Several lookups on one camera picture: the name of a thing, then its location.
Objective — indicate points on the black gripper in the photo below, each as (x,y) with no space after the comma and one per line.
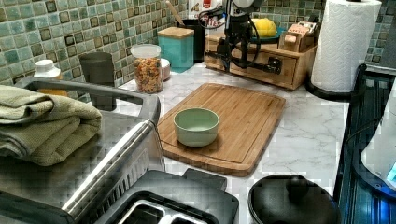
(237,32)

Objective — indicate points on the black drawer handle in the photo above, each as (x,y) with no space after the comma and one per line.
(274,65)

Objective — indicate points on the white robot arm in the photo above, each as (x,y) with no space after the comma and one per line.
(239,8)

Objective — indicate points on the wooden drawer box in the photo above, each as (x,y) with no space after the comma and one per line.
(295,69)

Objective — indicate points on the yellow toy lemon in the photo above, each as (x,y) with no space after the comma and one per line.
(264,28)

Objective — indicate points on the oat bites cereal box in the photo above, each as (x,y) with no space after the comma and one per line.
(208,12)

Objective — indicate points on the black utensil holder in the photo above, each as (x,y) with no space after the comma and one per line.
(199,38)

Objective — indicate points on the blue plate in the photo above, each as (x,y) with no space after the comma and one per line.
(268,40)

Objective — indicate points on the wooden spatula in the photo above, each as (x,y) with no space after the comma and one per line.
(174,12)

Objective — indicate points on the tea bag box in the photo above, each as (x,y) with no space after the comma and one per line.
(300,36)

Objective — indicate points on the teal canister with wooden lid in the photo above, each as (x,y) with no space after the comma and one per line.
(177,47)

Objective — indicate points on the small pink lidded jar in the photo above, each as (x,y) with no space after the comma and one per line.
(166,68)

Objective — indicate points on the bamboo cutting board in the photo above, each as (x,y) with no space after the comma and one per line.
(247,120)

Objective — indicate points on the clear cereal jar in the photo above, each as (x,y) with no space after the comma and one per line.
(147,68)

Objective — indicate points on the green bowl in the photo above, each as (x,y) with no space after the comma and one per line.
(196,127)

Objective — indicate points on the paper towel roll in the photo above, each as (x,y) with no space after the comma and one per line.
(346,30)

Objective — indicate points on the black paper towel holder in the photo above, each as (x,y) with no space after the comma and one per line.
(345,96)

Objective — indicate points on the dark grey cup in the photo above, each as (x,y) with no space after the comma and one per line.
(98,68)

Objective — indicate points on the stainless toaster oven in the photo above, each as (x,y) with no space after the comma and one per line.
(81,188)

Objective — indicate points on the black pot lid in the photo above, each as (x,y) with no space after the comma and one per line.
(291,199)

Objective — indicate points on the black slot toaster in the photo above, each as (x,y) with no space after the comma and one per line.
(161,198)

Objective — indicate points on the white-capped spice bottle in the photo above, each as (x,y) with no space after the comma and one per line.
(47,69)

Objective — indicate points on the folded beige towel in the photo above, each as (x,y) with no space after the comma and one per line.
(42,128)

